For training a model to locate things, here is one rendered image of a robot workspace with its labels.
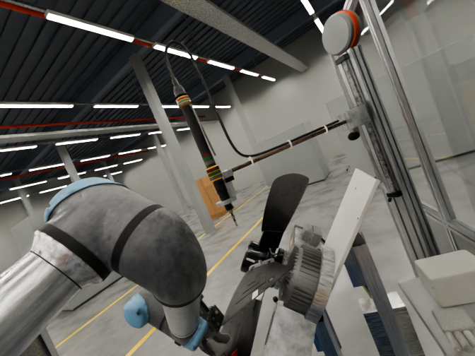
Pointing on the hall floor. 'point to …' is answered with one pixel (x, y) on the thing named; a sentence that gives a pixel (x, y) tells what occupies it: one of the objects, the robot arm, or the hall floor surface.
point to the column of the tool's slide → (391, 151)
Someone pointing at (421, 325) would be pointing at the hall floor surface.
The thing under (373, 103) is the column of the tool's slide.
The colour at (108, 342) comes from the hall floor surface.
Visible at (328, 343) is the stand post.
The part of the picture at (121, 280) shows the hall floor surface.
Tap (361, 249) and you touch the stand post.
